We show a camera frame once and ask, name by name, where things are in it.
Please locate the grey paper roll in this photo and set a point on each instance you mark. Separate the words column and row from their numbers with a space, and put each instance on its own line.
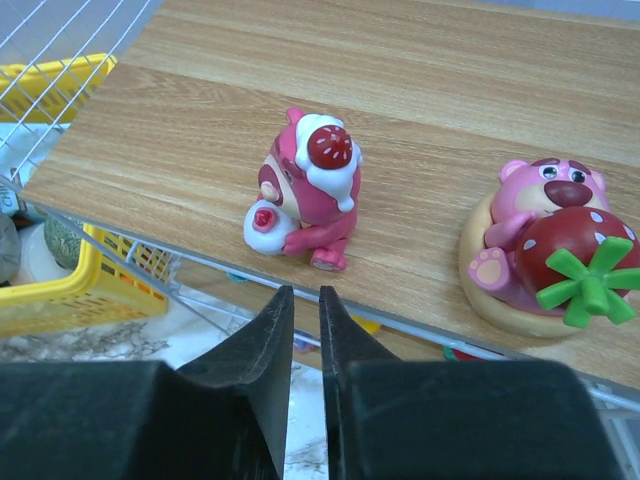
column 10, row 248

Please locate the yellow plastic shopping basket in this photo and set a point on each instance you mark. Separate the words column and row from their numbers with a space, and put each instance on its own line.
column 38, row 102

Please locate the pink bear strawberry figure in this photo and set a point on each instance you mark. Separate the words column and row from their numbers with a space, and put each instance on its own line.
column 308, row 192

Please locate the yellow blue small figure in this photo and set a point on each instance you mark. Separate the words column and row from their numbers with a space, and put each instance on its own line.
column 236, row 278

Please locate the white wire wooden shelf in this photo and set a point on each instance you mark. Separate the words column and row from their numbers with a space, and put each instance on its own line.
column 438, row 95

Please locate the green melon toy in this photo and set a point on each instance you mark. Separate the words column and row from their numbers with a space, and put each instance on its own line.
column 63, row 243

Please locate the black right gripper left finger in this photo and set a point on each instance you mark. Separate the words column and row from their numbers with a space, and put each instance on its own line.
column 221, row 416

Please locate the yellow duck figure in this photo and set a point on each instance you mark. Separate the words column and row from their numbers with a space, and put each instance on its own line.
column 369, row 326

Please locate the light blue snack bag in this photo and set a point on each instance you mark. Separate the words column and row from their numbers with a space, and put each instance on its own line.
column 12, row 204

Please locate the red haired mermaid figure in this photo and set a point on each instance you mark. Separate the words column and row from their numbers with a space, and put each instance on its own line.
column 452, row 354

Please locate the pink bear donut figure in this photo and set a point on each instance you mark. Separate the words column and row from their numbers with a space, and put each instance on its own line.
column 544, row 254

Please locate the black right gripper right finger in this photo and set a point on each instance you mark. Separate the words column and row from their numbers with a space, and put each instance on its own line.
column 488, row 419

